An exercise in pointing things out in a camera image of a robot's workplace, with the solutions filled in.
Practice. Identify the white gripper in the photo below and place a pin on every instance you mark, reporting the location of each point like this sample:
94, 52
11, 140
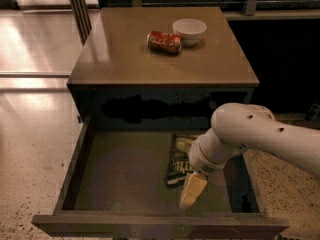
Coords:
202, 160

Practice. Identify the green jalapeno chip bag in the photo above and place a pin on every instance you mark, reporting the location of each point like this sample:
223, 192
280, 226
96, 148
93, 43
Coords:
178, 165

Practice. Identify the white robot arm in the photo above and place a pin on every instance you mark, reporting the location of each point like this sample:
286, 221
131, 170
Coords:
236, 128

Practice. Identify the open grey top drawer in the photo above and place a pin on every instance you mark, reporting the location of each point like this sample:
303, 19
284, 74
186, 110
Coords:
116, 187

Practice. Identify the brown cabinet with counter top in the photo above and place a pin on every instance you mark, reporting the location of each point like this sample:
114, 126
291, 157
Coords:
118, 83

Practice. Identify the red soda can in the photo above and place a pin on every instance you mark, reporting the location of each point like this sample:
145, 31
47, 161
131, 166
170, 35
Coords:
164, 42

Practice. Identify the white bowl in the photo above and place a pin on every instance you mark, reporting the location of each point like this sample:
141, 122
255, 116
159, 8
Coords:
190, 30

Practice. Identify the dark metal post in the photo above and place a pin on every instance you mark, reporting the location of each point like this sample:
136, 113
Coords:
82, 19

